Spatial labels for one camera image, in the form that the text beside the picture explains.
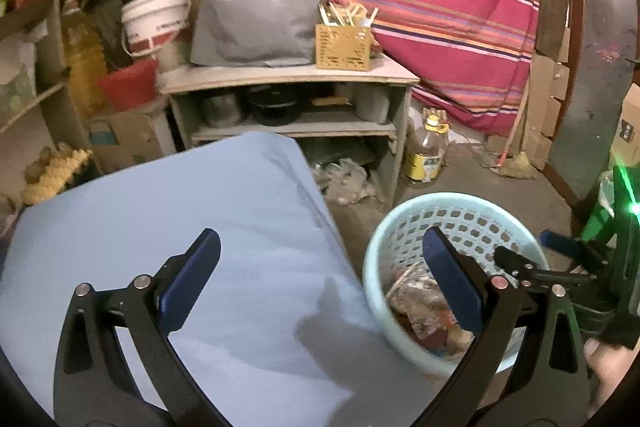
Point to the tall wooden shelf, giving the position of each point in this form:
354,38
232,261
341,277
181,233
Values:
35,7

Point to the black pan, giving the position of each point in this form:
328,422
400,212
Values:
274,107

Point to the stacked cardboard boxes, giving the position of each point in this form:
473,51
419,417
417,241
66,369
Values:
545,107

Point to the clear oil bottle yellow label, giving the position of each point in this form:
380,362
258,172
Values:
425,157

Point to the white plastic bucket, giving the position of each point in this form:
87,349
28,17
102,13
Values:
155,22

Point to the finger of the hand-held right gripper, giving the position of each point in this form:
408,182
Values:
520,265
565,245

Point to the red plastic basin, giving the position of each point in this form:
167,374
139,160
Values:
130,87

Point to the person's right hand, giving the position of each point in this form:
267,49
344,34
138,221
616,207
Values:
607,372

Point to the bundle of wooden sticks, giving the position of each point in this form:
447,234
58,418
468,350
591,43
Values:
347,14

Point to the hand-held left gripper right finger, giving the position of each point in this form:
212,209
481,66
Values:
450,279

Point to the grey fabric bag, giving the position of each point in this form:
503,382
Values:
255,17

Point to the grey wooden shelf cabinet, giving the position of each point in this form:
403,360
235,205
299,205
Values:
300,77

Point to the grey cylindrical container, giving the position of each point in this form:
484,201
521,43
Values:
372,104

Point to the blue table cover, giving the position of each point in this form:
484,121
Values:
200,207

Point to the yellow oil jug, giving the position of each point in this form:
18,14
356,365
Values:
85,57

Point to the crumpled clear plastic bags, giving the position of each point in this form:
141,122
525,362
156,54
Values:
345,182

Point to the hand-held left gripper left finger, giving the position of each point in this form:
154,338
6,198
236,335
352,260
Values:
192,274

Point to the straw broom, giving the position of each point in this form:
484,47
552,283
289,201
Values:
517,164

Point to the brown cardboard box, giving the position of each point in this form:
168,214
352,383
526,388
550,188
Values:
125,137

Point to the orange snack wrapper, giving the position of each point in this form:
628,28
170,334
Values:
432,327

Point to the light blue plastic basket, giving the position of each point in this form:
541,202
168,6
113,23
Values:
400,227

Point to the yellow woven box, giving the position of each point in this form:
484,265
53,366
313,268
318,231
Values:
344,49

